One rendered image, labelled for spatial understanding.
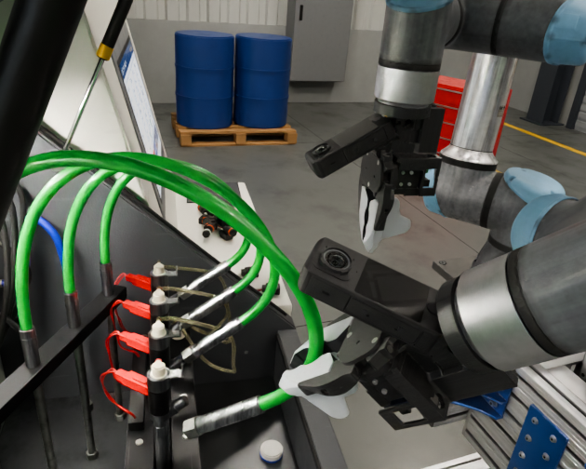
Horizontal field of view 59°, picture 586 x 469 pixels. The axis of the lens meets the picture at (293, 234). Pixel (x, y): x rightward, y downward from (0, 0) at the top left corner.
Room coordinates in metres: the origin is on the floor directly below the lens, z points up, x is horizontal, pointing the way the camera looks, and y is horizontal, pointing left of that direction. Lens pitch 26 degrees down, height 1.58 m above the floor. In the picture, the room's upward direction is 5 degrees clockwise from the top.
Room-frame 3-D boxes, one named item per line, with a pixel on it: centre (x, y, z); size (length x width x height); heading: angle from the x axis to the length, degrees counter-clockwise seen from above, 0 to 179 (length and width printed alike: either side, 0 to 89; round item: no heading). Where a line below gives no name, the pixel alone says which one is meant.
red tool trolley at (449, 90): (4.70, -1.37, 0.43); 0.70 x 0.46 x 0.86; 48
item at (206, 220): (1.24, 0.20, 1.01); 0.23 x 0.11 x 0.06; 15
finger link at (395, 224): (0.65, -0.13, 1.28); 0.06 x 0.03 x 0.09; 105
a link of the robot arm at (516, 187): (0.97, -0.45, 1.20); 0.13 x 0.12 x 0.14; 59
